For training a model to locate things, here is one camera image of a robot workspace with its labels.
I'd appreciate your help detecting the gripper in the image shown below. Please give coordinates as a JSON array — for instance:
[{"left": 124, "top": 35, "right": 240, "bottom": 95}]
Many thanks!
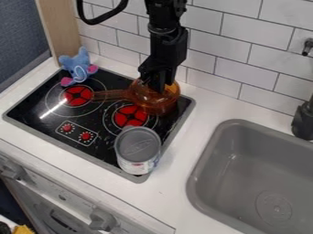
[{"left": 136, "top": 27, "right": 191, "bottom": 94}]

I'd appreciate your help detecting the orange clear lid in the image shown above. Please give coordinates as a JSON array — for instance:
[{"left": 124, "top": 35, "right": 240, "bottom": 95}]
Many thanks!
[{"left": 128, "top": 78, "right": 181, "bottom": 106}]

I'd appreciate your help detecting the orange pan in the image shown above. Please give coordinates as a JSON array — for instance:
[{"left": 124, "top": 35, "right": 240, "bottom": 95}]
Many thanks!
[{"left": 90, "top": 80, "right": 181, "bottom": 116}]

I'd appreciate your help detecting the toy stove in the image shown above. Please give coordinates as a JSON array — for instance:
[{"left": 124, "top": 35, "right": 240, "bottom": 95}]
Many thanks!
[{"left": 1, "top": 65, "right": 198, "bottom": 185}]

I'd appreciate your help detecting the blue plush elephant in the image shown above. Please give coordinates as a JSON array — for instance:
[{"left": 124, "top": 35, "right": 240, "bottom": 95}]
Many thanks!
[{"left": 57, "top": 46, "right": 101, "bottom": 88}]

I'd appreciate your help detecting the silver can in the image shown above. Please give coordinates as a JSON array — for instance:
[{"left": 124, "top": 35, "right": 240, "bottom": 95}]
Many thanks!
[{"left": 112, "top": 125, "right": 165, "bottom": 177}]

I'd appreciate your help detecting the tap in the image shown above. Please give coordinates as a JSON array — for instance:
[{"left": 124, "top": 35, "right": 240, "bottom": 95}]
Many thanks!
[{"left": 289, "top": 37, "right": 313, "bottom": 142}]

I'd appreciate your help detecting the toy sink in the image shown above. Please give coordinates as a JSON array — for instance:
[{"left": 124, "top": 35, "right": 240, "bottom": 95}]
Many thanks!
[{"left": 186, "top": 118, "right": 313, "bottom": 234}]

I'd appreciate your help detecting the black cable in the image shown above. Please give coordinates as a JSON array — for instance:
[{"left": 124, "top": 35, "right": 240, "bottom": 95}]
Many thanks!
[{"left": 75, "top": 0, "right": 131, "bottom": 27}]

